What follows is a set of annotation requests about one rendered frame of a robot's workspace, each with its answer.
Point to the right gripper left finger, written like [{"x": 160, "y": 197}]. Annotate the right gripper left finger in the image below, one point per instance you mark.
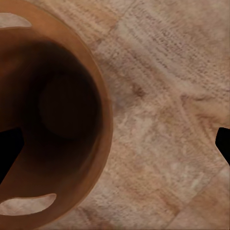
[{"x": 11, "y": 143}]

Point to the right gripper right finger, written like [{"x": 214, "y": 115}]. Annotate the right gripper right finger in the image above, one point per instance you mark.
[{"x": 223, "y": 142}]

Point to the trash can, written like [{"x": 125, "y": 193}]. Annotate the trash can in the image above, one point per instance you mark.
[{"x": 53, "y": 88}]

